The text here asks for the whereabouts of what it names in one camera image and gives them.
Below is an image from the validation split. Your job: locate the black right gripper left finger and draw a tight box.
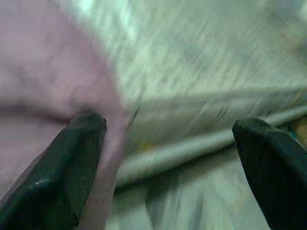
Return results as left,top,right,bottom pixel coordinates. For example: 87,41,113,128
0,114,107,230

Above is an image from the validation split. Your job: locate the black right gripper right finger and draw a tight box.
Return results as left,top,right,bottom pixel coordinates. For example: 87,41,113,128
232,117,307,230

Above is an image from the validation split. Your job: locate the purple Mickey Mouse blanket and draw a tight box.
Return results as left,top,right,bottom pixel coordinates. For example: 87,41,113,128
0,0,136,230

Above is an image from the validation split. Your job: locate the white quilted mattress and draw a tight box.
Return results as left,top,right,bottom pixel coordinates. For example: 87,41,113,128
59,0,307,230

